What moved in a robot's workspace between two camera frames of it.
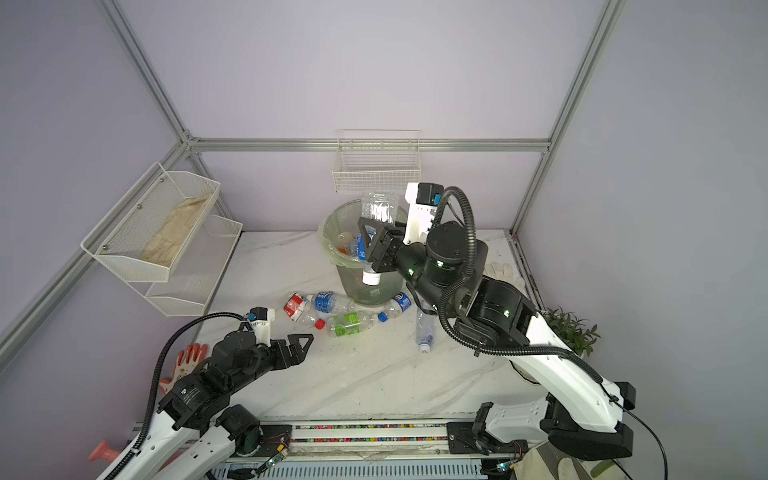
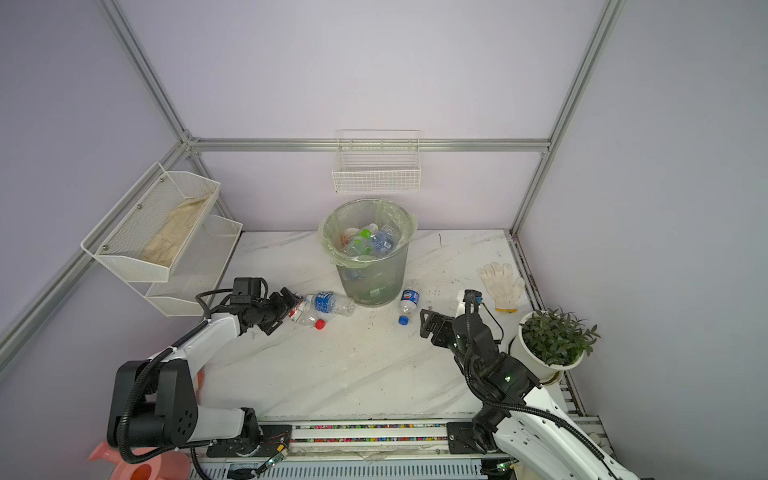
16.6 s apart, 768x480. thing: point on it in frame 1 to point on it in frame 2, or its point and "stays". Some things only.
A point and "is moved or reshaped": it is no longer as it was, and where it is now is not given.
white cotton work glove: (504, 272) stays
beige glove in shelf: (170, 235) stays
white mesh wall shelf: (162, 239) stays
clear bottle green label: (353, 323) to (361, 244)
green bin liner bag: (345, 216) stays
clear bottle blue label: (376, 206) is moved or reshaped
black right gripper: (383, 240) to (442, 324)
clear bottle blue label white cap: (329, 302) stays
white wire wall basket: (377, 161) stays
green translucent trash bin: (341, 244) stays
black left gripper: (285, 361) to (283, 308)
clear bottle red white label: (298, 310) stays
